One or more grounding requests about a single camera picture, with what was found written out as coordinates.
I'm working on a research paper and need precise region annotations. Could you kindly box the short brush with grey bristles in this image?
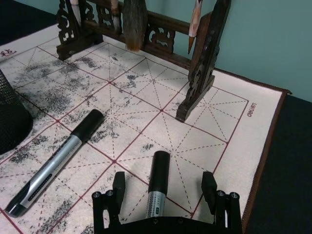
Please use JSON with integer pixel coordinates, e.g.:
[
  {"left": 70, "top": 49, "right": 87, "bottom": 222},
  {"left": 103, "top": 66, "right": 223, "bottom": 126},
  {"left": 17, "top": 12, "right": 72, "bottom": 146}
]
[{"left": 110, "top": 0, "right": 123, "bottom": 32}]

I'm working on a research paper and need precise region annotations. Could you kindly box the silver marker with black cap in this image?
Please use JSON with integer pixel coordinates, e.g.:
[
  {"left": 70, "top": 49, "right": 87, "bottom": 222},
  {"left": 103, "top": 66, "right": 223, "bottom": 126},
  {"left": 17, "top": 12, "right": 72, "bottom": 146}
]
[
  {"left": 4, "top": 109, "right": 106, "bottom": 218},
  {"left": 145, "top": 150, "right": 171, "bottom": 218}
]

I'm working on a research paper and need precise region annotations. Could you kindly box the black mesh pen holder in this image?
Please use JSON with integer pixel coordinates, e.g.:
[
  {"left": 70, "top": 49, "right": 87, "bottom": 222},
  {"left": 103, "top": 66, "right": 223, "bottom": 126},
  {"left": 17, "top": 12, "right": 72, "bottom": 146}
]
[{"left": 0, "top": 69, "right": 34, "bottom": 156}]

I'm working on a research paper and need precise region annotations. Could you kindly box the pointed brush with reddish tip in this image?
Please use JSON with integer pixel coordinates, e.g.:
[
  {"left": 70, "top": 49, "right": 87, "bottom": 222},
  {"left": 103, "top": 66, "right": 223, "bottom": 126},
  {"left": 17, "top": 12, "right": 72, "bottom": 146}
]
[{"left": 187, "top": 0, "right": 205, "bottom": 55}]

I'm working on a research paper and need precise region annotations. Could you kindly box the thin brush with white bristles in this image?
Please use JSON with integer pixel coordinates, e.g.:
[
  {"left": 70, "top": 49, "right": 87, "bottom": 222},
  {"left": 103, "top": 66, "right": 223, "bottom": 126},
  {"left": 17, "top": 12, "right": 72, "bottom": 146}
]
[{"left": 70, "top": 0, "right": 82, "bottom": 27}]

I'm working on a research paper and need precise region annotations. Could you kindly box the large brush with brown bristles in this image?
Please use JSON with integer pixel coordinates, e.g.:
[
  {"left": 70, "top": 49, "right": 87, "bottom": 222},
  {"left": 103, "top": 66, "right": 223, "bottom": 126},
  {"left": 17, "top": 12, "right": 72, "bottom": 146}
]
[{"left": 122, "top": 0, "right": 149, "bottom": 52}]

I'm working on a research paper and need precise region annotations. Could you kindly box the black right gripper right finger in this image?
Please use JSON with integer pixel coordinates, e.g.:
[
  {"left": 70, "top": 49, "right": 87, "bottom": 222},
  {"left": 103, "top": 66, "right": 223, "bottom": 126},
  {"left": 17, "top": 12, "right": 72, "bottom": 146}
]
[{"left": 201, "top": 171, "right": 243, "bottom": 234}]

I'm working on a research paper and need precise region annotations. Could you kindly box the white calligraphy mat red grid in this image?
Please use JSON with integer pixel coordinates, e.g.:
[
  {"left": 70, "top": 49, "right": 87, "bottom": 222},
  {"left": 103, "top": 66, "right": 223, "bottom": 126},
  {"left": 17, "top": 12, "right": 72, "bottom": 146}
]
[{"left": 0, "top": 23, "right": 292, "bottom": 234}]

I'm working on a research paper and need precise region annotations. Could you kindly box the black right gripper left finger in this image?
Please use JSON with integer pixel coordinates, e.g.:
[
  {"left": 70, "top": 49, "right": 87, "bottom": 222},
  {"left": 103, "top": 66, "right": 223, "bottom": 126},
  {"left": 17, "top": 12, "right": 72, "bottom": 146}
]
[{"left": 91, "top": 171, "right": 127, "bottom": 230}]

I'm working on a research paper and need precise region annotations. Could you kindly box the dark carved wooden brush rack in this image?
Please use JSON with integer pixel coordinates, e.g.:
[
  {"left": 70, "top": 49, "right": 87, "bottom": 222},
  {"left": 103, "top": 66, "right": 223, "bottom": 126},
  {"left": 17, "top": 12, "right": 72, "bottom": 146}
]
[{"left": 56, "top": 0, "right": 233, "bottom": 122}]

